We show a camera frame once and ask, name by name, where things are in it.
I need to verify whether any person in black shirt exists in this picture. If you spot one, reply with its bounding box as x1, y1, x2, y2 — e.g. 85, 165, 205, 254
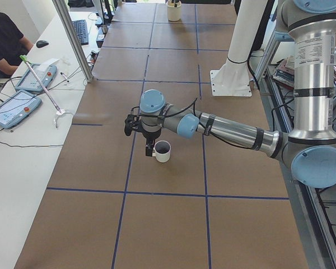
0, 12, 34, 78

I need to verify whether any black keyboard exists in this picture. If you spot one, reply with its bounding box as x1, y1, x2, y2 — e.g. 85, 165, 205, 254
72, 20, 89, 45

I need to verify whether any grabber stick with green handle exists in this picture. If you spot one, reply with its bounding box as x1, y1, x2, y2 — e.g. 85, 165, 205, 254
20, 55, 74, 128

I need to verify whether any near teach pendant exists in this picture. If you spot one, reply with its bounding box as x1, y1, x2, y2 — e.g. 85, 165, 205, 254
0, 90, 42, 129

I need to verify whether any white central pillar with base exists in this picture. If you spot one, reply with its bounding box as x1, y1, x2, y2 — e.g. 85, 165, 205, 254
210, 0, 274, 97

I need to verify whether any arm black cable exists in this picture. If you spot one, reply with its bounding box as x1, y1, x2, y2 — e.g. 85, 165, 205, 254
130, 97, 295, 149

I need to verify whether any stack of books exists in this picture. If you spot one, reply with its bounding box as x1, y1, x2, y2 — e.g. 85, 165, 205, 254
272, 56, 295, 89

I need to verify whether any black computer mouse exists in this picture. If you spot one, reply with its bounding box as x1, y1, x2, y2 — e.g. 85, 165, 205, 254
36, 40, 49, 48

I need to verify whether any white mug with handle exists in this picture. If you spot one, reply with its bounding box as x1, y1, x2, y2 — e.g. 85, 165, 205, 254
155, 141, 171, 163

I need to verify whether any black marker pen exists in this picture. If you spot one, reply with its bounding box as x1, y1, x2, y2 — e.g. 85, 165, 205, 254
60, 72, 69, 82

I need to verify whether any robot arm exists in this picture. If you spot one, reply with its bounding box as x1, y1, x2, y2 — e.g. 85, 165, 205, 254
125, 1, 336, 188

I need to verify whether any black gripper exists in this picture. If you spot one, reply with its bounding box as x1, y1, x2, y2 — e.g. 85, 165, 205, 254
142, 128, 161, 157

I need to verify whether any aluminium frame post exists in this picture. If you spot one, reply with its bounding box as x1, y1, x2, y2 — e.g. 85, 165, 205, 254
52, 0, 93, 83

